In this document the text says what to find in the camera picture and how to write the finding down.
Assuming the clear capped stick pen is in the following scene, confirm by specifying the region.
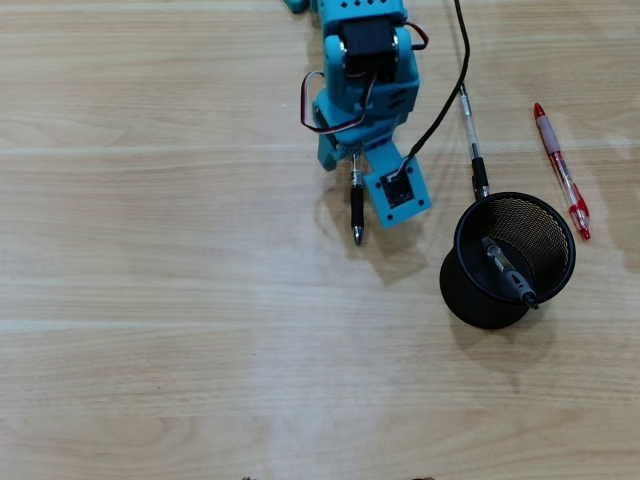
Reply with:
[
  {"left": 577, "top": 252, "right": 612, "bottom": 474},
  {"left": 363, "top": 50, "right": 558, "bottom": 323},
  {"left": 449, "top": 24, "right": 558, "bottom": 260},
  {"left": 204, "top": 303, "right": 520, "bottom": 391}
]
[{"left": 457, "top": 82, "right": 490, "bottom": 201}]

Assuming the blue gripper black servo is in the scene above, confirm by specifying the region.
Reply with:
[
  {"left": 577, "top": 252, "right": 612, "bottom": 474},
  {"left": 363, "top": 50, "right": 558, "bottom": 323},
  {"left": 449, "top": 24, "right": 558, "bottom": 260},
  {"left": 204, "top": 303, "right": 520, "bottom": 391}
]
[{"left": 312, "top": 94, "right": 409, "bottom": 173}]

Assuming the black clip pen black grip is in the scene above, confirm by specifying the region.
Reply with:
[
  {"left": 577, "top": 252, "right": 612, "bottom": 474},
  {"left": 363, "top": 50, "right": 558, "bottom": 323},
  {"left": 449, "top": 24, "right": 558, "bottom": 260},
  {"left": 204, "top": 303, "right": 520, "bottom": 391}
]
[{"left": 349, "top": 152, "right": 366, "bottom": 247}]

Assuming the blue mounted wrist camera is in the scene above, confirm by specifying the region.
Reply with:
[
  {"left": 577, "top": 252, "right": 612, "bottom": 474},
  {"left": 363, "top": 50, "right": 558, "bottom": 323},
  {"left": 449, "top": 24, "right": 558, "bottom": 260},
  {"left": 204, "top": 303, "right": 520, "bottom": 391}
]
[{"left": 362, "top": 142, "right": 433, "bottom": 231}]

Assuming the black mesh pen holder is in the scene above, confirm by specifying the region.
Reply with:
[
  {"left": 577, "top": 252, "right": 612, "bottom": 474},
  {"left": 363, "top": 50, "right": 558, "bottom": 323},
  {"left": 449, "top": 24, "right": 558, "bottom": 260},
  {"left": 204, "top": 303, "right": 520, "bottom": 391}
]
[{"left": 438, "top": 191, "right": 577, "bottom": 330}]

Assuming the red retractable pen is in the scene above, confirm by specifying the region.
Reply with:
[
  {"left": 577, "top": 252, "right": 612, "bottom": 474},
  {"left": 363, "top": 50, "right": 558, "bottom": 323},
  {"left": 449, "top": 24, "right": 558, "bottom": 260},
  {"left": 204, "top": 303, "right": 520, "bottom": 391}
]
[{"left": 532, "top": 102, "right": 592, "bottom": 242}]

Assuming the clear pen grey grip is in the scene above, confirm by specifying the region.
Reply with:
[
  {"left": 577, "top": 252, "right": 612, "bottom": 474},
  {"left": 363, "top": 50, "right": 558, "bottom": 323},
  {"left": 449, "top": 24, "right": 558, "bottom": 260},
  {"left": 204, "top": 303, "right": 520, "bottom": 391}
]
[{"left": 480, "top": 237, "right": 540, "bottom": 310}]

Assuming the black camera cable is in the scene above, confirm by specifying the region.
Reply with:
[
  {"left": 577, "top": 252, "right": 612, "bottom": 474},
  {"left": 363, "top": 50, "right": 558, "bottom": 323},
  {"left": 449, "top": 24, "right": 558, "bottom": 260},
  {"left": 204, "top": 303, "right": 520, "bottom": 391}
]
[{"left": 399, "top": 0, "right": 472, "bottom": 176}]

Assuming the red white black servo cable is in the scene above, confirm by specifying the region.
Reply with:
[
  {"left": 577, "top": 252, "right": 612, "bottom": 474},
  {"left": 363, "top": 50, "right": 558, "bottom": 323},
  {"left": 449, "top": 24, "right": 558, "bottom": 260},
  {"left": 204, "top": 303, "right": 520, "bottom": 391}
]
[{"left": 299, "top": 22, "right": 430, "bottom": 135}]

